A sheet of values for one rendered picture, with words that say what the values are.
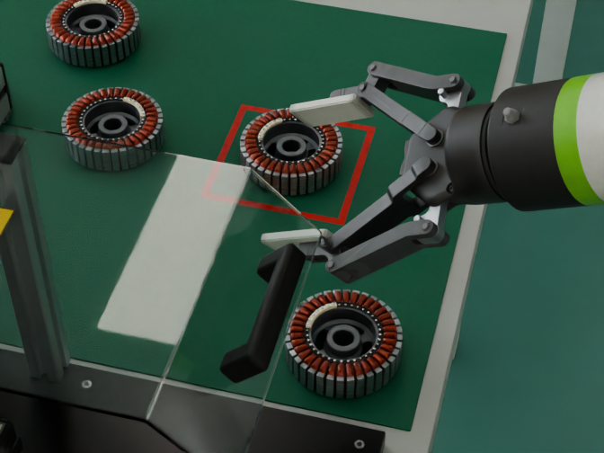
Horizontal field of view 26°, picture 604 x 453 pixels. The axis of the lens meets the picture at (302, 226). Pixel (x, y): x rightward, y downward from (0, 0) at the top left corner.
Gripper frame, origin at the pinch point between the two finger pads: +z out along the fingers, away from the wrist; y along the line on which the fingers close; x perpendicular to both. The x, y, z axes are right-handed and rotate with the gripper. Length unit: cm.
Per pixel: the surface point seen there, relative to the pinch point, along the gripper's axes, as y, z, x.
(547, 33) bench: 77, 38, -93
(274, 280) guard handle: -13.8, -9.0, 9.8
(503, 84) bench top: 33, 9, -41
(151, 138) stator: 14.0, 33.7, -11.5
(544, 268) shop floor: 44, 46, -118
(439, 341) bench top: -4.3, 2.6, -27.5
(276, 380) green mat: -11.9, 12.9, -16.9
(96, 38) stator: 28, 46, -10
